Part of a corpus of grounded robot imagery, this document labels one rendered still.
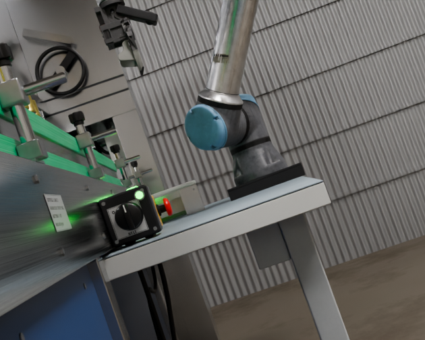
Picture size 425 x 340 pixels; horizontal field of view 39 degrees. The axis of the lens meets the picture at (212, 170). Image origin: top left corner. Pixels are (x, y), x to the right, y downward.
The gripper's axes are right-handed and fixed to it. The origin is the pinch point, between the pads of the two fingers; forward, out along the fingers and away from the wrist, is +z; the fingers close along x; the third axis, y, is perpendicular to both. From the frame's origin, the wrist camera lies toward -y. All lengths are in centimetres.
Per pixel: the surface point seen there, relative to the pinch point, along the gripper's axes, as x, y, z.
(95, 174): 55, 15, 29
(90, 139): 55, 14, 23
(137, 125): -90, 9, 1
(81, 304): 95, 17, 46
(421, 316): -85, -77, 118
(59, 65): -86, 31, -33
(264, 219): 80, -8, 46
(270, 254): 76, -8, 51
